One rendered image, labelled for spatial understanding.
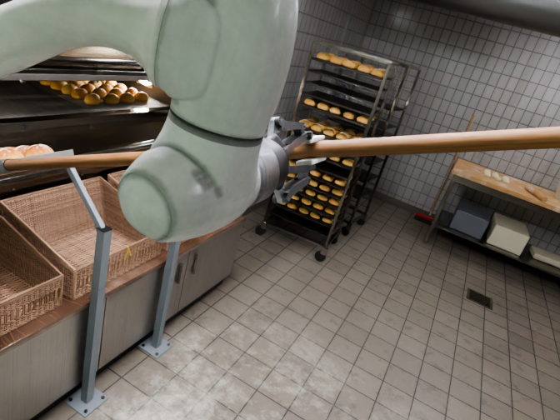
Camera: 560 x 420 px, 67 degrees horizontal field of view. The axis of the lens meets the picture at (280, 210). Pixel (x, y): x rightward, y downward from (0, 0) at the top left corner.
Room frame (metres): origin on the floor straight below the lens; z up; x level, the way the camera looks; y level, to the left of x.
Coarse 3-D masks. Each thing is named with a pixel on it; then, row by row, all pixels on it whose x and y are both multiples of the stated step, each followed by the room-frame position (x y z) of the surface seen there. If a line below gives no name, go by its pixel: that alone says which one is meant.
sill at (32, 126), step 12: (144, 108) 2.42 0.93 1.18; (156, 108) 2.50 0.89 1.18; (168, 108) 2.58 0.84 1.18; (0, 120) 1.62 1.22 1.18; (12, 120) 1.66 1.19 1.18; (24, 120) 1.70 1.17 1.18; (36, 120) 1.74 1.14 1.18; (48, 120) 1.79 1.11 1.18; (60, 120) 1.85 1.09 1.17; (72, 120) 1.91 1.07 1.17; (84, 120) 1.97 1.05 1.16; (96, 120) 2.04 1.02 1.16; (108, 120) 2.12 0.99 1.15; (120, 120) 2.19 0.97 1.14; (0, 132) 1.59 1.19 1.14
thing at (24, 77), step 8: (24, 80) 1.53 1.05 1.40; (32, 80) 1.56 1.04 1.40; (40, 80) 1.59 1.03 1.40; (48, 80) 1.63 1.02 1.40; (56, 80) 1.66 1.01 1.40; (64, 80) 1.69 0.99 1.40; (72, 80) 1.73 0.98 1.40; (80, 80) 1.76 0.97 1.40; (88, 80) 1.80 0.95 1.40; (96, 80) 1.84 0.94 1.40; (104, 80) 1.88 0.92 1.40; (112, 80) 1.93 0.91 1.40; (120, 80) 1.97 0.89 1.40; (128, 80) 2.02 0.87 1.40; (136, 80) 2.07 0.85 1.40; (144, 80) 2.12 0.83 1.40
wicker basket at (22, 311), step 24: (0, 216) 1.47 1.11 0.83; (0, 240) 1.47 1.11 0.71; (24, 240) 1.42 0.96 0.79; (0, 264) 1.47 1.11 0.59; (24, 264) 1.42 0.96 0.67; (48, 264) 1.36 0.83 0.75; (0, 288) 1.33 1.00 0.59; (24, 288) 1.37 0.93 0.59; (48, 288) 1.29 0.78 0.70; (0, 312) 1.11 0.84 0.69; (24, 312) 1.20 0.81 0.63; (0, 336) 1.11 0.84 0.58
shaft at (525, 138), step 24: (312, 144) 0.73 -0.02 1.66; (336, 144) 0.71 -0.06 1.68; (360, 144) 0.70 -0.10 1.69; (384, 144) 0.69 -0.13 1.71; (408, 144) 0.67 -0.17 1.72; (432, 144) 0.66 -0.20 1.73; (456, 144) 0.65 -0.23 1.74; (480, 144) 0.64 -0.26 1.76; (504, 144) 0.63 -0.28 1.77; (528, 144) 0.62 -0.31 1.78; (552, 144) 0.61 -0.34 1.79; (24, 168) 1.01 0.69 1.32; (48, 168) 0.98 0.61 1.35
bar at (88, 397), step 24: (144, 144) 1.86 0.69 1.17; (72, 168) 1.48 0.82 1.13; (96, 216) 1.42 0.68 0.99; (96, 240) 1.40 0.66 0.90; (96, 264) 1.39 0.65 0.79; (168, 264) 1.84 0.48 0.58; (96, 288) 1.39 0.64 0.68; (168, 288) 1.85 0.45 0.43; (96, 312) 1.39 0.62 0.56; (96, 336) 1.40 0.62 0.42; (96, 360) 1.41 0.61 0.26; (72, 408) 1.35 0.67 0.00; (96, 408) 1.38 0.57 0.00
